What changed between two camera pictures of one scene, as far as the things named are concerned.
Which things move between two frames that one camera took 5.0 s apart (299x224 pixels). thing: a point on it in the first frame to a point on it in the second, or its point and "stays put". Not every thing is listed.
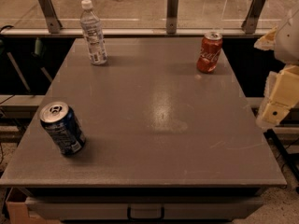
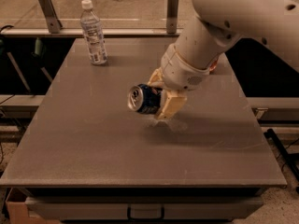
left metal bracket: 46,2 stays put
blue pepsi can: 60,121 to 144,98
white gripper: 289,42 to 179,71
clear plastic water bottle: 92,29 stays put
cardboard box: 19,214 stays put
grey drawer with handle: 142,208 stays put
